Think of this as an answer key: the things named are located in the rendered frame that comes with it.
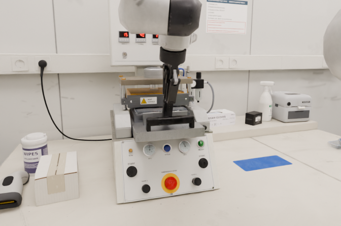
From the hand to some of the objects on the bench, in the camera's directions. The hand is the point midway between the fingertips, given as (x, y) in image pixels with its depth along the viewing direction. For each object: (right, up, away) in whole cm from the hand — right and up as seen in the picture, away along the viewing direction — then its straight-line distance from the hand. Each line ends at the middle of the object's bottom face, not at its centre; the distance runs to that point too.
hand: (167, 109), depth 77 cm
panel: (+2, -27, -2) cm, 27 cm away
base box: (-4, -24, +25) cm, 35 cm away
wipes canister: (-51, -25, +16) cm, 59 cm away
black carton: (+51, -12, +69) cm, 87 cm away
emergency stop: (+1, -26, -1) cm, 26 cm away
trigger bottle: (+62, -10, +77) cm, 99 cm away
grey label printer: (+77, -10, +82) cm, 113 cm away
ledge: (+48, -16, +74) cm, 90 cm away
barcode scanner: (-49, -28, 0) cm, 56 cm away
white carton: (+27, -12, +68) cm, 74 cm away
